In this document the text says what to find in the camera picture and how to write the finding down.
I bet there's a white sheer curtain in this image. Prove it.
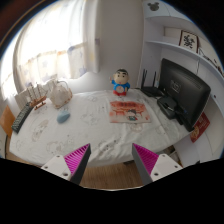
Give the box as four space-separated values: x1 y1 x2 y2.
12 0 102 98

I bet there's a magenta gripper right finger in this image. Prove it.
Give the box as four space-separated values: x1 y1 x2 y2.
132 143 182 185

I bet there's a red paper decoration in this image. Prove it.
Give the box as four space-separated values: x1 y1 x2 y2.
190 113 210 142

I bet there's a cartoon boy figurine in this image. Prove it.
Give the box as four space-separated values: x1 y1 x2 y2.
110 69 130 96

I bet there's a black keyboard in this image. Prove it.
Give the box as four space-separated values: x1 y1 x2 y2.
11 103 33 133

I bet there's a black computer monitor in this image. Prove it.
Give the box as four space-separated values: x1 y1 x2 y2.
157 59 211 132

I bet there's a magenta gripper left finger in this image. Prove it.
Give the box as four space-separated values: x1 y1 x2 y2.
42 144 91 185

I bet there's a framed calligraphy picture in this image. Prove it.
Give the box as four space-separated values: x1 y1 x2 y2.
179 30 198 53

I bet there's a white patterned tablecloth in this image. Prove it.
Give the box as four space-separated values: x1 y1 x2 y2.
10 89 188 166

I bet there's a wooden model sailing ship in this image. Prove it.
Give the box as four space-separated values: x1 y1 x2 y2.
27 84 47 110

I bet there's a white wall shelf unit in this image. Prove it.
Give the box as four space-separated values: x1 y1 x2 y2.
137 0 224 167

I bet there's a wooden chair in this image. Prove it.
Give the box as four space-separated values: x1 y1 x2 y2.
0 106 15 137

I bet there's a black wifi router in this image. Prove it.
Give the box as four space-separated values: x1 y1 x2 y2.
140 69 163 97

